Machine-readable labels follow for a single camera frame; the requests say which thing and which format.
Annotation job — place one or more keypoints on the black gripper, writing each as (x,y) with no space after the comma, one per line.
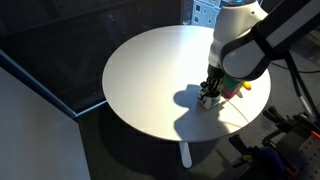
(215,75)

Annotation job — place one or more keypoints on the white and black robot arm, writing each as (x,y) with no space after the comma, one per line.
(240,23)

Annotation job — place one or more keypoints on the grey and pink block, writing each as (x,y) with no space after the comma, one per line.
(230,93)

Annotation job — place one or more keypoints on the yellow toy banana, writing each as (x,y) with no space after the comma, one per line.
(247,86)

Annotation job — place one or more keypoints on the white table base leg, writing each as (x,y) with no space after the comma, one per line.
(185,155)

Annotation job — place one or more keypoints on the purple and black clamp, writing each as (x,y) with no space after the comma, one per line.
(283,123)

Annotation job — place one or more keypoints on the purple clamp with orange trigger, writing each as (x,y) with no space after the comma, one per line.
(271,158)

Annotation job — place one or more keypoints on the grey pegboard panel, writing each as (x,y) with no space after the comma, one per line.
(308,158)

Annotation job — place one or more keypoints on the window frame sill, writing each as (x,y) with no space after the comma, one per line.
(50,94)

